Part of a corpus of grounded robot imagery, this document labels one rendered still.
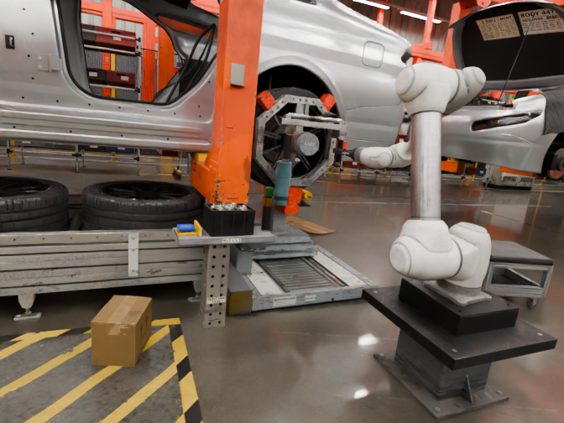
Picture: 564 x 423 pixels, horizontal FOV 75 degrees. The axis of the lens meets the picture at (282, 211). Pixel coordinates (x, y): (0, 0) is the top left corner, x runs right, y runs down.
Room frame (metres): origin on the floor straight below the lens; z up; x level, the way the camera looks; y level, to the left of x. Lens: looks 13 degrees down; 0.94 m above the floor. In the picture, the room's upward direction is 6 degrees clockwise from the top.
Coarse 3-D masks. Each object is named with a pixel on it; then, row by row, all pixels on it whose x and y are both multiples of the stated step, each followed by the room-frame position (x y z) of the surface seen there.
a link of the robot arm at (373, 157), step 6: (366, 150) 1.88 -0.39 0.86; (372, 150) 1.84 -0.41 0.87; (378, 150) 1.82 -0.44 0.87; (384, 150) 1.82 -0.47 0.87; (390, 150) 1.88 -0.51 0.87; (360, 156) 1.91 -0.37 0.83; (366, 156) 1.86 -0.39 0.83; (372, 156) 1.82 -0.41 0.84; (378, 156) 1.80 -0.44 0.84; (384, 156) 1.79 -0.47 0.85; (390, 156) 1.81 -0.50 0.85; (366, 162) 1.86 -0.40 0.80; (372, 162) 1.82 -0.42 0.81; (378, 162) 1.80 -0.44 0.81; (384, 162) 1.80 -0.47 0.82; (390, 162) 1.87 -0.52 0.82; (378, 168) 1.83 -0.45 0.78
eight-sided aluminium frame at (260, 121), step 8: (288, 96) 2.24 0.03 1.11; (296, 96) 2.26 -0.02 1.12; (280, 104) 2.22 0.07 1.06; (312, 104) 2.31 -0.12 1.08; (320, 104) 2.33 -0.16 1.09; (264, 112) 2.23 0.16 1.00; (272, 112) 2.21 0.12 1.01; (320, 112) 2.35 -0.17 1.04; (256, 120) 2.21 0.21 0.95; (264, 120) 2.18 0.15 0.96; (256, 128) 2.21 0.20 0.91; (256, 136) 2.21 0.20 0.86; (328, 136) 2.42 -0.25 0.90; (256, 144) 2.18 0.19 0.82; (328, 144) 2.43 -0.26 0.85; (256, 152) 2.17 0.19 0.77; (328, 152) 2.39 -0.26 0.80; (256, 160) 2.20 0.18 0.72; (264, 160) 2.19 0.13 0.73; (328, 160) 2.38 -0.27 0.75; (264, 168) 2.20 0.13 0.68; (320, 168) 2.36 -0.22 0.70; (272, 176) 2.22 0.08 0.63; (312, 176) 2.34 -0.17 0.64; (296, 184) 2.29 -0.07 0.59; (304, 184) 2.32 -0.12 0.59
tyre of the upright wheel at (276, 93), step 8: (280, 88) 2.32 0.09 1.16; (288, 88) 2.33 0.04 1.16; (296, 88) 2.36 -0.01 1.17; (256, 96) 2.42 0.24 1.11; (272, 96) 2.29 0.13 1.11; (280, 96) 2.31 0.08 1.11; (304, 96) 2.38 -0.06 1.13; (312, 96) 2.40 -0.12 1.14; (256, 104) 2.26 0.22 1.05; (256, 112) 2.25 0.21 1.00; (256, 168) 2.26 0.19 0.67; (256, 176) 2.27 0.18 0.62; (264, 176) 2.29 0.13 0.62; (320, 176) 2.46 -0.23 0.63; (264, 184) 2.30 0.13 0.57; (272, 184) 2.31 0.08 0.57
